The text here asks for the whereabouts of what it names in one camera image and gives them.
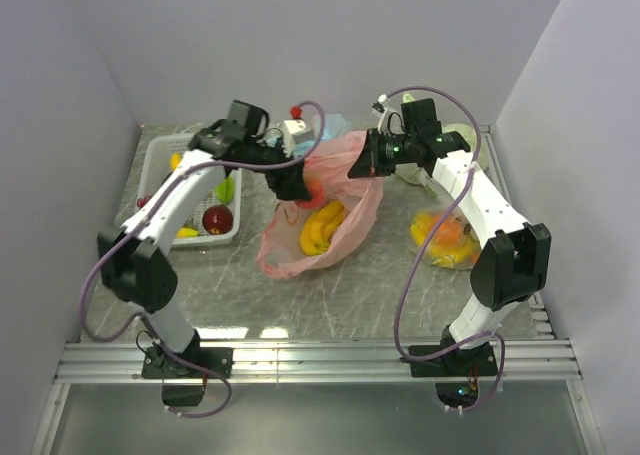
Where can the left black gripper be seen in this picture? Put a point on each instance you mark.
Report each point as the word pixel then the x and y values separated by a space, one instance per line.
pixel 289 183

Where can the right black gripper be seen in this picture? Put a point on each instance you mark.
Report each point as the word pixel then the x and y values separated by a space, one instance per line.
pixel 370 163

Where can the pink plastic bag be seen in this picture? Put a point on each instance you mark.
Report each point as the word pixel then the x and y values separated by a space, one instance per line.
pixel 280 255

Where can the yellow banana bunch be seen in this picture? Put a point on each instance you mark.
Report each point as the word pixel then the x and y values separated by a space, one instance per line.
pixel 319 228

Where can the green starfruit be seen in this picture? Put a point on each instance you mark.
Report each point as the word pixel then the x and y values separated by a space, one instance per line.
pixel 225 191

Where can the red apple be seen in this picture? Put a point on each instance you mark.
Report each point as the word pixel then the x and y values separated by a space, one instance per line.
pixel 217 220

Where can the single yellow banana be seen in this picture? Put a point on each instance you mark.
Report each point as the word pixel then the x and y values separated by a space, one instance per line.
pixel 175 161

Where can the red grape bunch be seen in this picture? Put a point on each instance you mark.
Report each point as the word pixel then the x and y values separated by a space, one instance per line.
pixel 141 202

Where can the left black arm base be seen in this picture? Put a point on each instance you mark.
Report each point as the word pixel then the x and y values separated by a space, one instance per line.
pixel 184 383

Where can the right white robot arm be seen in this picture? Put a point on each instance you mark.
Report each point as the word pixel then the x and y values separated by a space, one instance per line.
pixel 514 257

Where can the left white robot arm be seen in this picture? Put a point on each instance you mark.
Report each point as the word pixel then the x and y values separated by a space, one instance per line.
pixel 133 258

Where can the green tied plastic bag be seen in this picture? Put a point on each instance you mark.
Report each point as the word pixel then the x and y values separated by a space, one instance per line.
pixel 416 176

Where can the blue tied plastic bag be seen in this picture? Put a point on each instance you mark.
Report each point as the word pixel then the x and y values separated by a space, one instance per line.
pixel 335 125

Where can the clear bag of fruits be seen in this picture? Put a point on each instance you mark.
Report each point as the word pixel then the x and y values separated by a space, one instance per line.
pixel 453 246

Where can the small yellow mango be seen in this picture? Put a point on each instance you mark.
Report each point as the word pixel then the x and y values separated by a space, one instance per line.
pixel 187 232

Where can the white plastic basket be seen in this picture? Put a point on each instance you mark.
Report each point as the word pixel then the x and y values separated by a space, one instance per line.
pixel 150 160

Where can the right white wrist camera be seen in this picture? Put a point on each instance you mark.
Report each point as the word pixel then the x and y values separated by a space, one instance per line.
pixel 383 110

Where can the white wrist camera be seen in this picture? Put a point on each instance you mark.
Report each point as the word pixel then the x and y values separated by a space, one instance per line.
pixel 383 110
pixel 297 137

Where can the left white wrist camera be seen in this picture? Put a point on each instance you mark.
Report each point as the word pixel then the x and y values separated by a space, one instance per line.
pixel 297 137

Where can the aluminium mounting rail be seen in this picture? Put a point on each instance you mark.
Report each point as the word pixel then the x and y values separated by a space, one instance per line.
pixel 283 361

